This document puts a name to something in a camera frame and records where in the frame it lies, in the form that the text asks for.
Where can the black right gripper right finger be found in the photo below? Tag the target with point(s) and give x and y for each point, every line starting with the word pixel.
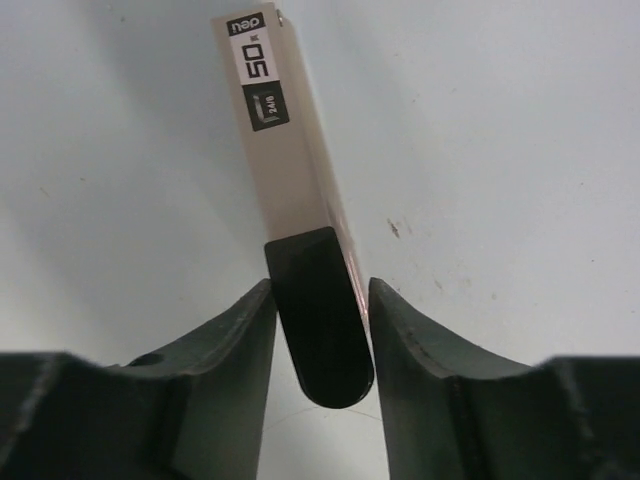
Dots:
pixel 453 410

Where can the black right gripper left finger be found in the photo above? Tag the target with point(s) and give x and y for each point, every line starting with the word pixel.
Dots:
pixel 192 409

